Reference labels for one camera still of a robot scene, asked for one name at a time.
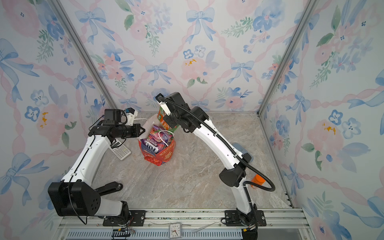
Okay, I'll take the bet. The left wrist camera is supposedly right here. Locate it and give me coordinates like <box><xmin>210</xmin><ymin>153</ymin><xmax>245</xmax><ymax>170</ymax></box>
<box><xmin>103</xmin><ymin>108</ymin><xmax>138</xmax><ymax>126</ymax></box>

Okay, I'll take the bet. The red paper gift bag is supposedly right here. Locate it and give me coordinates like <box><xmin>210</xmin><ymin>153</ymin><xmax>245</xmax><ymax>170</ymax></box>
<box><xmin>138</xmin><ymin>114</ymin><xmax>176</xmax><ymax>166</ymax></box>

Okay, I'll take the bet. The purple Fox's candy bag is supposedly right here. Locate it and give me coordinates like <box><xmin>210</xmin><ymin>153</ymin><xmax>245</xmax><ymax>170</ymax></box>
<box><xmin>141</xmin><ymin>125</ymin><xmax>174</xmax><ymax>154</ymax></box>

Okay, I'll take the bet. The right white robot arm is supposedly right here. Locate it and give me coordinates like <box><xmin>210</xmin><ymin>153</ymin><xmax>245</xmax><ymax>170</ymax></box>
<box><xmin>165</xmin><ymin>114</ymin><xmax>252</xmax><ymax>215</ymax></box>

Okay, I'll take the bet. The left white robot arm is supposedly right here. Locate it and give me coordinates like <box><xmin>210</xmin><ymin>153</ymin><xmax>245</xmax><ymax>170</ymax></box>
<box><xmin>48</xmin><ymin>124</ymin><xmax>146</xmax><ymax>221</ymax></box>

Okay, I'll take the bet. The green noodle packet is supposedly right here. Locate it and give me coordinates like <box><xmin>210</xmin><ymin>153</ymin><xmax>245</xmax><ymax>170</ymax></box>
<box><xmin>157</xmin><ymin>107</ymin><xmax>179</xmax><ymax>133</ymax></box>

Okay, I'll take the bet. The orange cap bottle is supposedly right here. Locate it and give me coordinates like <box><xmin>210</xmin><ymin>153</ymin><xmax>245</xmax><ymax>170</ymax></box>
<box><xmin>251</xmin><ymin>175</ymin><xmax>266</xmax><ymax>187</ymax></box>

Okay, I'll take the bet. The white calculator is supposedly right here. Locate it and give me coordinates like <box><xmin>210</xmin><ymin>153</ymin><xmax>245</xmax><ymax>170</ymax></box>
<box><xmin>110</xmin><ymin>145</ymin><xmax>132</xmax><ymax>161</ymax></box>

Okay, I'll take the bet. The small white clock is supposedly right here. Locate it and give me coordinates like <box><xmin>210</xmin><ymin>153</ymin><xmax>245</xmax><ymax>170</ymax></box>
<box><xmin>169</xmin><ymin>223</ymin><xmax>183</xmax><ymax>240</ymax></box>

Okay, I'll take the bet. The black stapler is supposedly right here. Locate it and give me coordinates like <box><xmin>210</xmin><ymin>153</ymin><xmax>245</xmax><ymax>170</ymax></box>
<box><xmin>95</xmin><ymin>182</ymin><xmax>123</xmax><ymax>196</ymax></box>

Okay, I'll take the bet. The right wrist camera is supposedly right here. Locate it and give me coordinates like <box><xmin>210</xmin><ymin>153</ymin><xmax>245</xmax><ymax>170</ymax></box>
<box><xmin>156</xmin><ymin>92</ymin><xmax>191</xmax><ymax>116</ymax></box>

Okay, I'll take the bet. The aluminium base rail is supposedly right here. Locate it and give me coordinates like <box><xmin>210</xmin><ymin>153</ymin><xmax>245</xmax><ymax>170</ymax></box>
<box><xmin>53</xmin><ymin>209</ymin><xmax>315</xmax><ymax>240</ymax></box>

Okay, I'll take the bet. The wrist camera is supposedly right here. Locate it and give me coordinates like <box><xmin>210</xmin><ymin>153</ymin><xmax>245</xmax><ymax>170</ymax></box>
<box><xmin>103</xmin><ymin>108</ymin><xmax>138</xmax><ymax>126</ymax></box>
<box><xmin>156</xmin><ymin>92</ymin><xmax>191</xmax><ymax>116</ymax></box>

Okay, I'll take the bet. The black corrugated cable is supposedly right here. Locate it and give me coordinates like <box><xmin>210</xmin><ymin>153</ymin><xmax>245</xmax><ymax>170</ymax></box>
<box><xmin>157</xmin><ymin>95</ymin><xmax>276</xmax><ymax>193</ymax></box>

